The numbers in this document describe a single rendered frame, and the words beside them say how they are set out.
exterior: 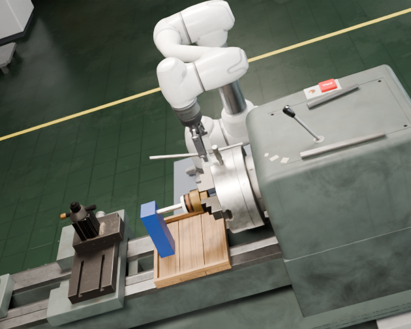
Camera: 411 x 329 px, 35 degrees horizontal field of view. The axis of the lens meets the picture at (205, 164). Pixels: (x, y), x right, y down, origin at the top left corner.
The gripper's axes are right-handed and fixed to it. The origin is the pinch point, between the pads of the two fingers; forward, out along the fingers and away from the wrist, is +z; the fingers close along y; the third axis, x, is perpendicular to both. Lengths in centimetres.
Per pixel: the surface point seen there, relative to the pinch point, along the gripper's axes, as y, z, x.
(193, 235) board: 0.3, 42.3, -19.1
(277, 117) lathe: -16.4, 7.0, 26.4
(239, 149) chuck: -4.8, 7.2, 10.7
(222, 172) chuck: 4.1, 7.2, 3.4
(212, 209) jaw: 11.1, 17.6, -3.9
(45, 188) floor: -179, 162, -174
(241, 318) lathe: 23, 73, -9
